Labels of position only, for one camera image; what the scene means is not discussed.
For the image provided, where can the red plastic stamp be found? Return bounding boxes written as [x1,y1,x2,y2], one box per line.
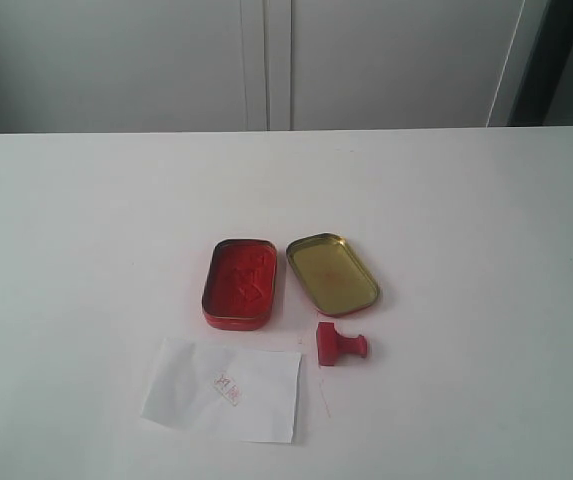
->
[316,322,369,366]

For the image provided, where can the red ink pad tin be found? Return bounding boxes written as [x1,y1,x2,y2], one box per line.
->
[201,239,278,331]

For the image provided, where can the gold tin lid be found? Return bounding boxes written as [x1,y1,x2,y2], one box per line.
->
[286,233,380,317]

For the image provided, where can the white paper sheet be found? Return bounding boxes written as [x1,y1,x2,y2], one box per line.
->
[141,338,301,443]

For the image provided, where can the white cabinet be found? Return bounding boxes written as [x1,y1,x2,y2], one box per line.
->
[0,1,547,133]

